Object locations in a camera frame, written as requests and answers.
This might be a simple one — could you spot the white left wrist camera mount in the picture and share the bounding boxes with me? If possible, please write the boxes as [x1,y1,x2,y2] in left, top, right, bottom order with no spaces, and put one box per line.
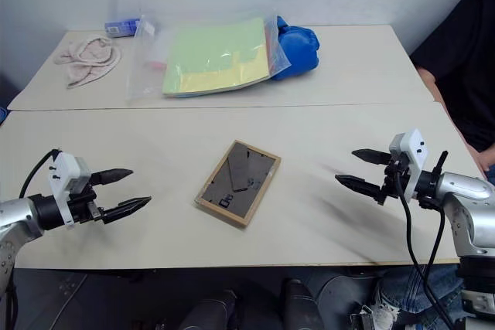
[47,151,92,229]

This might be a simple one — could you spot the grey rounded shape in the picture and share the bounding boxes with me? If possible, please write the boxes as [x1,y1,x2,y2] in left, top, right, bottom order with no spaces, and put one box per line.
[316,274,384,330]

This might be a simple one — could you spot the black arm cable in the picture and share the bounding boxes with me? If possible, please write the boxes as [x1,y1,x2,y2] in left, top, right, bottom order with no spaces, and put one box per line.
[19,148,63,199]
[393,151,456,330]

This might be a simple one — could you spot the person in black shirt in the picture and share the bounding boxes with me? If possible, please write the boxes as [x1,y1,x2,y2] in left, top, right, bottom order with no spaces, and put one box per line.
[409,0,495,154]

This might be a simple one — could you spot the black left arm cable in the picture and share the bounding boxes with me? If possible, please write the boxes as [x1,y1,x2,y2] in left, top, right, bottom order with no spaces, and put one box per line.
[19,148,63,199]

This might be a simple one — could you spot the pink crumpled towel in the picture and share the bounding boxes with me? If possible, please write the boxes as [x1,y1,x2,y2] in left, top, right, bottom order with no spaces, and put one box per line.
[52,36,122,90]

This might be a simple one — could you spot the person's bare hand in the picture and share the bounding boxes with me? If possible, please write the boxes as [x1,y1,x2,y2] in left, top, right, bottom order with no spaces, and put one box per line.
[468,141,491,172]

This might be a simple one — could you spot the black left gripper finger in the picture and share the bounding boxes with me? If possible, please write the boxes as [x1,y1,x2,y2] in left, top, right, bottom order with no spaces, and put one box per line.
[101,196,152,226]
[91,168,135,187]

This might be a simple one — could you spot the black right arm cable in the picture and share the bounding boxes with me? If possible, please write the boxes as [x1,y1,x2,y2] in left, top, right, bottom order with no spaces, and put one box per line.
[393,151,456,330]

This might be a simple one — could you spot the wooden picture frame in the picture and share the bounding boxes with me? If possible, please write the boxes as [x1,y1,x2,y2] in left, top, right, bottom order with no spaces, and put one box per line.
[193,138,282,230]

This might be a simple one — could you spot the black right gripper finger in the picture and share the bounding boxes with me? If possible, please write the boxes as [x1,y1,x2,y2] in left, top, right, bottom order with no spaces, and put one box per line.
[334,174,385,204]
[350,148,394,166]

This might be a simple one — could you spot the stack of coloured paper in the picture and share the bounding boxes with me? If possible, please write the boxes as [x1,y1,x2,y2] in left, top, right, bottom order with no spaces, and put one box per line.
[162,16,272,98]

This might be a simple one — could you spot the dark rounded shape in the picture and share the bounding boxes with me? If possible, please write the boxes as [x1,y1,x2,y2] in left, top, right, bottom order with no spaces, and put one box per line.
[179,288,239,330]
[279,277,325,330]

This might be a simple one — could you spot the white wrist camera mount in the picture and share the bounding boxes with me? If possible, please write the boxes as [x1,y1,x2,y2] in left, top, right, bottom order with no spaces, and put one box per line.
[47,151,92,229]
[387,128,431,202]

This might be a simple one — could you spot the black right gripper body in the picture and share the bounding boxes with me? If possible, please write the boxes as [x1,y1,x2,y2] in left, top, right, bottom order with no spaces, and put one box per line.
[380,151,418,206]

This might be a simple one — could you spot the blue boxing glove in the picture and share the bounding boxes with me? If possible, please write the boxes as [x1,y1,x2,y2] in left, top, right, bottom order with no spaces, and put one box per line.
[270,15,322,82]

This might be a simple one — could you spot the small blue cardboard box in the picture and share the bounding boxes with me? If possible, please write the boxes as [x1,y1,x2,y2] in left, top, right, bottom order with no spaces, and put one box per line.
[104,17,142,39]

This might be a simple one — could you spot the clear plastic zip bag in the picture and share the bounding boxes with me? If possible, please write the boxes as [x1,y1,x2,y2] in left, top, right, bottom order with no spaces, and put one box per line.
[126,8,292,105]

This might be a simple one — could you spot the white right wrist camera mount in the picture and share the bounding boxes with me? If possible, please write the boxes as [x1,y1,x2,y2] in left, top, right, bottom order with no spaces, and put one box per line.
[387,128,431,202]

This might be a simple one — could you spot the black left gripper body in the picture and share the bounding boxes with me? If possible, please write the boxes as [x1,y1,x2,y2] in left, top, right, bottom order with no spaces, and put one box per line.
[67,173,107,226]

